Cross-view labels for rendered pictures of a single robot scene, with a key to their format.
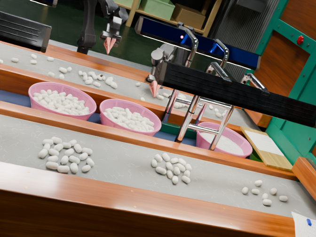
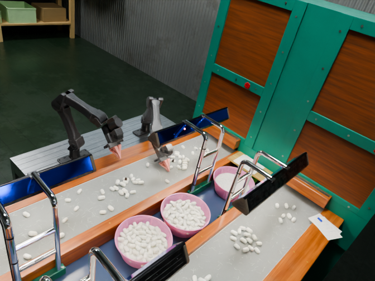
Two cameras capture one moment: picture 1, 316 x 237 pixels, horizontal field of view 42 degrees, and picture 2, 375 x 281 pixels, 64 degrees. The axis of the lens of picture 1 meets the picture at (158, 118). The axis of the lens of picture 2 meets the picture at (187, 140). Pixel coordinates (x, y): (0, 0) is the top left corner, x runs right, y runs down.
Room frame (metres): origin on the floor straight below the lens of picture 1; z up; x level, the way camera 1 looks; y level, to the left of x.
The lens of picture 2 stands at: (0.62, 0.82, 1.92)
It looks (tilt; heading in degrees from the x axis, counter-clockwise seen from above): 32 degrees down; 326
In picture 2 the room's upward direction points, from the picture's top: 13 degrees clockwise
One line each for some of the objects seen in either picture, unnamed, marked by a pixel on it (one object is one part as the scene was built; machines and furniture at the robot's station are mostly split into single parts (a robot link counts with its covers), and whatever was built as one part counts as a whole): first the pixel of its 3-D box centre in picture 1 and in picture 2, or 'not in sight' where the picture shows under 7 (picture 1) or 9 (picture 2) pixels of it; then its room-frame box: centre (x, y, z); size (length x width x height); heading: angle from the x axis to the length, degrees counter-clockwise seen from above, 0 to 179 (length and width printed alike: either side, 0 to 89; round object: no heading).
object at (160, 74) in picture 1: (242, 94); (277, 177); (1.35, -0.24, 1.08); 0.62 x 0.08 x 0.07; 109
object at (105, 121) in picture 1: (127, 124); (184, 216); (1.53, 0.11, 0.72); 0.27 x 0.27 x 0.10
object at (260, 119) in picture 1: (253, 107); (221, 134); (2.08, -0.45, 0.83); 0.30 x 0.06 x 0.07; 19
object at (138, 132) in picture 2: not in sight; (145, 126); (2.44, -0.01, 0.71); 0.20 x 0.07 x 0.08; 112
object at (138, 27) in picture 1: (201, 43); (193, 123); (1.88, -0.05, 1.08); 0.62 x 0.08 x 0.07; 109
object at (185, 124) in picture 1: (214, 126); (251, 194); (1.43, -0.21, 0.90); 0.20 x 0.19 x 0.45; 109
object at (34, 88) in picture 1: (60, 108); (143, 243); (1.44, 0.37, 0.72); 0.27 x 0.27 x 0.10
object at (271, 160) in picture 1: (266, 147); (253, 167); (1.75, -0.51, 0.77); 0.33 x 0.15 x 0.01; 19
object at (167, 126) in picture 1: (189, 84); (196, 155); (1.81, -0.08, 0.90); 0.20 x 0.19 x 0.45; 109
